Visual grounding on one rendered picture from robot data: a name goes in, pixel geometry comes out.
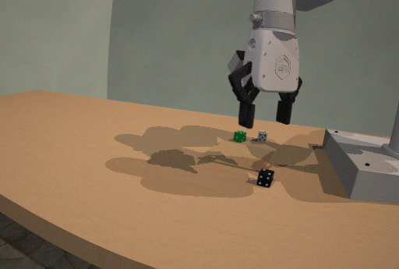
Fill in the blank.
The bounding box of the white die with black pips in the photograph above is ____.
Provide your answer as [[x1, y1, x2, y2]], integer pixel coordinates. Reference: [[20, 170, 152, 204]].
[[258, 131, 267, 142]]

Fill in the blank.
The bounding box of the green die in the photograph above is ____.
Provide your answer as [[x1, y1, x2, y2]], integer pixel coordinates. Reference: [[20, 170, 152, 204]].
[[234, 130, 246, 143]]

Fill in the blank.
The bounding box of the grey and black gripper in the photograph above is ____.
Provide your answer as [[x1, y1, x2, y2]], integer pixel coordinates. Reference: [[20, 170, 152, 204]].
[[228, 27, 302, 129]]

